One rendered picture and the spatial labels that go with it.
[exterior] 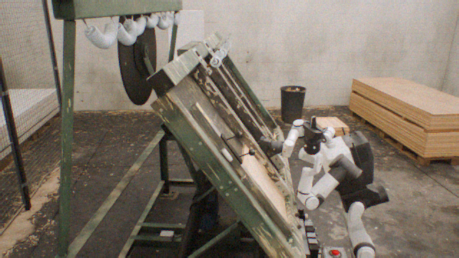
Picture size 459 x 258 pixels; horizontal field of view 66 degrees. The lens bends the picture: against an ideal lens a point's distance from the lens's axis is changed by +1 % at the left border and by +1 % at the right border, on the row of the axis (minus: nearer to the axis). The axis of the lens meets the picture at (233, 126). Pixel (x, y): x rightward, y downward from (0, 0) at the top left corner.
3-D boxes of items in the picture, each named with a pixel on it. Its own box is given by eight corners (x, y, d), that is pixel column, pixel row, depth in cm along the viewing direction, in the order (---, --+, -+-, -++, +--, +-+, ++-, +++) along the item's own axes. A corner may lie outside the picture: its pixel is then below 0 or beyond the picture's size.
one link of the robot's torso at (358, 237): (370, 244, 250) (361, 188, 236) (379, 261, 234) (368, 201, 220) (348, 248, 252) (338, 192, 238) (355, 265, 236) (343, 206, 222)
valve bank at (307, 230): (323, 281, 216) (326, 249, 208) (299, 279, 217) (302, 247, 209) (311, 231, 263) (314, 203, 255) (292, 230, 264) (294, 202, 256)
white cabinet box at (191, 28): (205, 131, 627) (204, 11, 559) (173, 132, 620) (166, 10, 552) (204, 120, 684) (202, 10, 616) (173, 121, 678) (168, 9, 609)
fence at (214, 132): (286, 236, 207) (292, 233, 206) (189, 108, 185) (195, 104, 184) (285, 231, 212) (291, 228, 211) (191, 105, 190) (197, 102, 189)
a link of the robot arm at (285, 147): (274, 155, 243) (290, 158, 243) (277, 144, 237) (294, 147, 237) (275, 145, 252) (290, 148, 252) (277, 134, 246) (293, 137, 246)
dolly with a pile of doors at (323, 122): (347, 151, 550) (350, 127, 537) (314, 153, 544) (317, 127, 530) (332, 137, 607) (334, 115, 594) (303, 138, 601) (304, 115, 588)
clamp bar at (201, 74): (282, 199, 245) (311, 183, 240) (178, 59, 218) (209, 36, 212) (280, 192, 255) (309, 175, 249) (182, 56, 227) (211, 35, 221)
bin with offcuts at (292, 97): (308, 124, 673) (310, 91, 652) (281, 125, 667) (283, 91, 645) (300, 115, 721) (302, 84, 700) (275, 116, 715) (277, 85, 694)
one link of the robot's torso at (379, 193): (384, 195, 234) (377, 173, 229) (391, 206, 222) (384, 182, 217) (343, 207, 239) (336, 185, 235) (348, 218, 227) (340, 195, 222)
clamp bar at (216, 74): (278, 170, 288) (303, 155, 282) (191, 49, 260) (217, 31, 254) (277, 165, 297) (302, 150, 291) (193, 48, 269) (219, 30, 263)
